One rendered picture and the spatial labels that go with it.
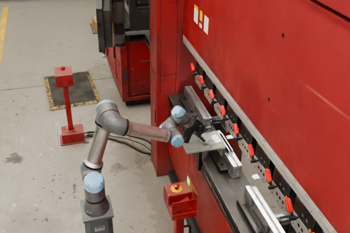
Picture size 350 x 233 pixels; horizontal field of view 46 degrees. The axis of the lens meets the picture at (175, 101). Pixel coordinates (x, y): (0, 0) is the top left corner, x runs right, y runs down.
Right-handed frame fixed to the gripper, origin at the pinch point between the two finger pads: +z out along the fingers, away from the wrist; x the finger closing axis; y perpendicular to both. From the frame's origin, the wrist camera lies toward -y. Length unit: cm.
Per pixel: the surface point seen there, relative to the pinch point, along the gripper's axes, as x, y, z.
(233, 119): -21.1, 22.4, -17.1
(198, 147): -4.3, -5.7, -3.7
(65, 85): 166, -66, -14
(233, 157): -17.9, 6.2, 10.4
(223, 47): 3, 48, -42
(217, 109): 1.8, 20.1, -9.7
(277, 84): -60, 46, -55
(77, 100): 252, -92, 52
